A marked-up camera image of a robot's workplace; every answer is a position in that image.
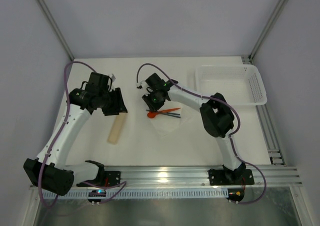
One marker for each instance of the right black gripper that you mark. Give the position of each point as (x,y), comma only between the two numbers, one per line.
(151,100)

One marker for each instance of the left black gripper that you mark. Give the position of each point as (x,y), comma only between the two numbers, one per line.
(113,101)

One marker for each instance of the orange plastic spoon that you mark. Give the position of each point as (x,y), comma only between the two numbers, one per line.
(152,115)

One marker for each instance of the white paper napkin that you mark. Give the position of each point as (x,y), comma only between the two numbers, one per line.
(165,124)

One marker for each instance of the orange plastic fork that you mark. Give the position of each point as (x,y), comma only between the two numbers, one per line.
(169,111)

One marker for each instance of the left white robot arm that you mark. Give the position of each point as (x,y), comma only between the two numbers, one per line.
(49,170)

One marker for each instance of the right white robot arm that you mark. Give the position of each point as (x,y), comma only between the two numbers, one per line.
(217,118)

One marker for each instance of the beige utensil case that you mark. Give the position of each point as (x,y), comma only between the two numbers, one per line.
(116,128)

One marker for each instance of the white plastic basket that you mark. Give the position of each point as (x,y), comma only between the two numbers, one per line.
(241,85)

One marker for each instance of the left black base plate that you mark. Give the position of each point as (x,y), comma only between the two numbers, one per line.
(112,177)

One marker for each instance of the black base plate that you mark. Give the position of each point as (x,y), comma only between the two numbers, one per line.
(112,177)
(219,178)

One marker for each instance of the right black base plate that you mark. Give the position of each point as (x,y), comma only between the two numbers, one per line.
(219,178)

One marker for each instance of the left aluminium frame post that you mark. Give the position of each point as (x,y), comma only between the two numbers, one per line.
(55,28)

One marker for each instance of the aluminium frame post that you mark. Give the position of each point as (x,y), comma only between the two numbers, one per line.
(55,28)
(274,16)

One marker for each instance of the white slotted cable duct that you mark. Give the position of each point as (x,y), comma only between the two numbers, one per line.
(130,193)

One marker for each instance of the right side aluminium rail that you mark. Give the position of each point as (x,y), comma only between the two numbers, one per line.
(270,136)

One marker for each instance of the aluminium mounting rail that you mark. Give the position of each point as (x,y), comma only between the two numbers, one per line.
(198,176)

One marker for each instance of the right aluminium frame post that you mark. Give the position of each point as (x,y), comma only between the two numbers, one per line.
(274,16)

